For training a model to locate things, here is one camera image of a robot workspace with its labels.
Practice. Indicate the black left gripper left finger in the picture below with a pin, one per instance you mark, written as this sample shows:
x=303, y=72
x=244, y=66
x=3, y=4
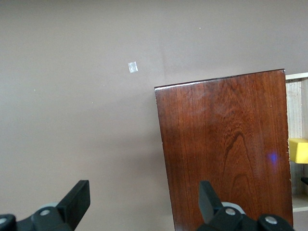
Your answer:
x=77, y=202

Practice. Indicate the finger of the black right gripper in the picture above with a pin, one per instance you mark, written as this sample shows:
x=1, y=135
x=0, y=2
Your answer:
x=305, y=181

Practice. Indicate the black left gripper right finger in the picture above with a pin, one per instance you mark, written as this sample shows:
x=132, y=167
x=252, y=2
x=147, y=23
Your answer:
x=209, y=202

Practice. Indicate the yellow block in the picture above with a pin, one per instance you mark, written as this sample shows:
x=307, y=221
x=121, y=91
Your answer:
x=298, y=150

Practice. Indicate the dark brown wooden cabinet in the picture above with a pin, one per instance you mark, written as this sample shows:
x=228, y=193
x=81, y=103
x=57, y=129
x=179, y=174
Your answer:
x=223, y=144

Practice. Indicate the brown paper table cover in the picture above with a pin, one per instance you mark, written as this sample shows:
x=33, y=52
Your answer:
x=72, y=96

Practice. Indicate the small clear tape patch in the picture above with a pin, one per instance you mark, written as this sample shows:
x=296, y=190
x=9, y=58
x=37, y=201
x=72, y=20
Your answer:
x=133, y=67

